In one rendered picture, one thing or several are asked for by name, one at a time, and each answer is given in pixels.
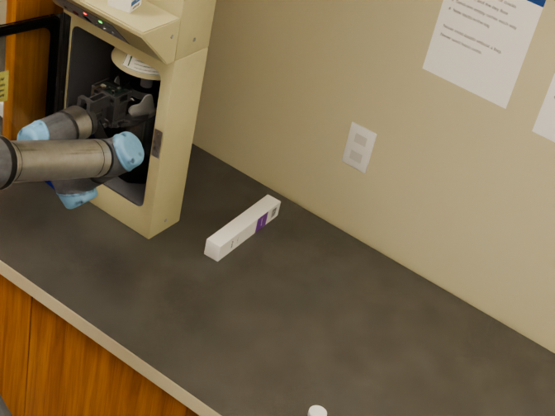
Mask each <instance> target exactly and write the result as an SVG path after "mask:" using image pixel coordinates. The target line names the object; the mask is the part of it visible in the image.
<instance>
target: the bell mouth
mask: <svg viewBox="0 0 555 416"><path fill-rule="evenodd" d="M111 59H112V61H113V63H114V64H115V65H116V66H117V67H118V68H119V69H121V70H122V71H124V72H126V73H128V74H130V75H132V76H135V77H137V78H144V79H149V80H161V78H160V75H159V72H158V71H157V70H156V69H154V68H152V67H150V66H149V65H148V64H145V63H143V62H141V61H140V60H138V59H136V58H134V57H132V56H131V55H129V54H127V53H125V52H124V51H122V50H119V49H117V48H116V47H115V48H114V50H113V51H112V52H111Z"/></svg>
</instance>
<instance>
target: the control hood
mask: <svg viewBox="0 0 555 416"><path fill-rule="evenodd" d="M66 1H68V2H71V3H72V4H73V5H75V6H77V7H80V8H81V9H83V10H84V11H86V12H89V13H91V14H92V15H94V16H95V17H98V18H100V19H101V20H103V21H105V22H107V23H109V24H110V25H112V26H114V28H115V29H116V30H117V31H118V32H119V33H120V34H121V35H122V36H123V37H124V38H125V40H126V41H127V42H128V43H129V45H131V46H133V47H135V48H136V49H138V50H140V51H142V52H144V53H146V54H147V55H149V56H151V57H153V58H155V59H157V60H158V61H160V62H162V63H164V64H170V63H172V62H173V61H174V58H175V52H176V46H177V41H178V30H179V24H180V19H179V17H176V16H174V15H173V14H171V13H169V12H166V11H165V10H163V9H161V8H160V7H157V6H155V5H154V4H152V3H150V2H147V1H145V0H141V5H140V6H139V7H137V8H136V9H135V10H134V11H133V12H131V13H128V12H123V11H121V10H119V9H116V8H114V7H109V6H108V5H107V3H108V0H66Z"/></svg>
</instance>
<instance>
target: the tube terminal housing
mask: <svg viewBox="0 0 555 416"><path fill-rule="evenodd" d="M145 1H147V2H150V3H152V4H154V5H155V6H157V7H160V8H161V9H163V10H165V11H166V12H169V13H171V14H173V15H174V16H176V17H179V19H180V24H179V30H178V41H177V46H176V52H175V58H174V61H173V62H172V63H170V64H164V63H162V62H160V61H158V60H157V59H155V58H153V57H151V56H149V55H147V54H146V53H144V52H142V51H140V50H138V49H136V48H135V47H133V46H131V45H129V44H127V43H126V42H124V41H122V40H120V39H118V38H116V37H115V36H113V35H111V34H109V33H107V32H105V31H104V30H102V29H100V28H98V27H96V26H95V25H93V24H91V23H89V22H87V21H85V20H84V19H82V18H80V17H78V16H76V15H74V14H73V13H71V12H69V11H67V10H65V9H64V12H65V13H67V14H69V15H70V16H71V24H70V35H69V55H68V65H67V76H66V86H65V97H64V109H65V108H66V100H67V89H68V79H69V59H70V49H71V39H72V30H73V28H74V27H76V26H78V27H80V28H82V29H84V30H85V31H87V32H89V33H91V34H93V35H95V36H96V37H98V38H100V39H102V40H104V41H106V42H107V43H109V44H110V45H113V46H115V47H116V48H117V49H119V50H122V51H124V52H125V53H127V54H129V55H131V56H132V57H134V58H136V59H138V60H140V61H141V62H143V63H145V64H148V65H149V66H150V67H152V68H154V69H156V70H157V71H158V72H159V75H160V78H161V82H160V88H159V99H158V105H157V111H156V117H155V123H154V129H157V130H160V131H161V132H163V136H162V142H161V148H160V154H159V159H157V158H156V157H154V156H152V155H151V153H152V147H153V141H154V135H153V140H152V146H151V152H150V158H149V169H148V175H147V182H146V188H145V198H144V204H143V205H142V206H137V205H135V204H133V203H132V202H130V201H128V200H127V199H126V198H124V197H123V196H120V195H119V194H117V193H116V192H114V191H113V190H111V189H110V188H108V187H106V186H104V185H103V184H102V185H100V186H98V187H97V193H98V194H97V196H96V197H95V198H93V199H92V200H90V202H91V203H93V204H94V205H95V206H97V207H99V208H100V209H102V210H104V211H105V212H106V213H108V214H109V215H111V216H113V217H114V218H116V219H117V220H119V221H120V222H122V223H123V224H125V225H127V226H128V227H130V228H132V229H133V230H134V231H136V232H137V233H139V234H141V235H143V236H144V237H146V238H147V239H151V238H152V237H154V236H155V235H156V234H158V233H160V232H162V231H163V230H165V229H167V228H168V227H169V226H171V225H173V224H175V223H177V222H178V221H179V218H180V213H181V208H182V203H183V193H184V188H185V183H186V178H187V169H188V164H189V159H190V153H191V148H192V139H193V134H194V129H195V124H196V119H197V110H198V105H199V100H200V95H201V90H202V80H203V75H204V70H205V65H206V56H207V51H208V45H209V40H210V35H211V26H212V21H213V16H214V11H215V5H216V0H145Z"/></svg>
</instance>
